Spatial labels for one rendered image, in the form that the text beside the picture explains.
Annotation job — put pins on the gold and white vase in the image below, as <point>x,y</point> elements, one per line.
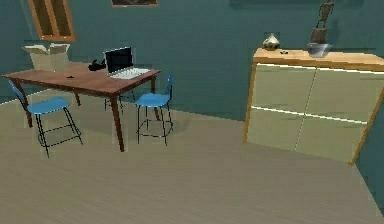
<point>271,42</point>

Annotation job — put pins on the wooden cupboard with cream doors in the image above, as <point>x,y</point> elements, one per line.
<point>313,103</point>

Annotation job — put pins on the brown wooden table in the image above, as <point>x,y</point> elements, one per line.
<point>90,81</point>

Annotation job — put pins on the brown figure statue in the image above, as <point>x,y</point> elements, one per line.
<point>322,22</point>

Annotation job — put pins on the white laptop with black screen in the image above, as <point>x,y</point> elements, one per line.
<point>121,65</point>

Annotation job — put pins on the grey glass bowl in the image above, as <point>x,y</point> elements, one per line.
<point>319,49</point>

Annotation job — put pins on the wooden-framed window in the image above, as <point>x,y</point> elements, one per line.
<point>52,19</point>

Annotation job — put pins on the black irregular object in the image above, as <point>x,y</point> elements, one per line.
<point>96,65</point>

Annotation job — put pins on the small dark object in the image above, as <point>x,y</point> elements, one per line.
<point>284,52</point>

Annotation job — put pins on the framed dark picture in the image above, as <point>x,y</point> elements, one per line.
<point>134,2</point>

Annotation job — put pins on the small black flat object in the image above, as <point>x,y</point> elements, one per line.
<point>70,77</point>

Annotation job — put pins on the open cardboard box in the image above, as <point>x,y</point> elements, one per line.
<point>48,56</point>

